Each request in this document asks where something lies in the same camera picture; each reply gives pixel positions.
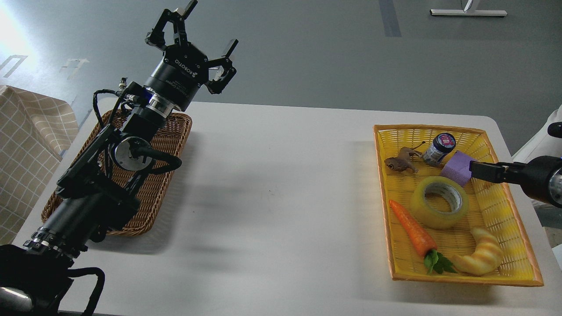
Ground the small jar with dark lid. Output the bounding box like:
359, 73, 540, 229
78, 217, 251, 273
422, 133, 457, 167

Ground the brown toy frog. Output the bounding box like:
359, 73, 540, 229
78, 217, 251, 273
384, 157, 419, 173

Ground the white metal stand base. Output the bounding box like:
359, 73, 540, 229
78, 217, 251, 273
429, 0, 508, 18

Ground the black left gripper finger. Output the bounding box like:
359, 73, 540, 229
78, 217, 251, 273
205, 39, 239, 94
145, 0, 198, 51

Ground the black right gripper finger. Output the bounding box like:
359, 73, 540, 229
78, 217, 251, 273
469, 161, 526, 184

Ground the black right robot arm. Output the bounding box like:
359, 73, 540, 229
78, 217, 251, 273
469, 156, 562, 208

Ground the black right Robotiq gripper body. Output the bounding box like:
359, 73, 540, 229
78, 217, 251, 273
520, 156, 562, 206

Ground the yellow plastic woven basket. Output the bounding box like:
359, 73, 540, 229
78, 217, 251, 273
373, 125, 544, 287

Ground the yellow clear tape roll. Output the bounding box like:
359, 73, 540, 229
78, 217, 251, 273
410, 176, 469, 230

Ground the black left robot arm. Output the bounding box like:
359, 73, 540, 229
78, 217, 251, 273
1, 0, 238, 316

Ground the beige checkered cloth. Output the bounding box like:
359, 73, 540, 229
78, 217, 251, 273
0, 85, 79, 244

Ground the toy croissant bread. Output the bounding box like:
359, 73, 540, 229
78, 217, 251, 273
450, 227, 504, 276

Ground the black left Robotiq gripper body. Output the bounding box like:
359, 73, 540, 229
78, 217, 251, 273
143, 42, 209, 111

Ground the orange toy carrot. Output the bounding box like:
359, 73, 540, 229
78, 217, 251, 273
388, 200, 457, 274

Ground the purple foam block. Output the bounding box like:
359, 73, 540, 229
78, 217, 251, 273
440, 151, 475, 187

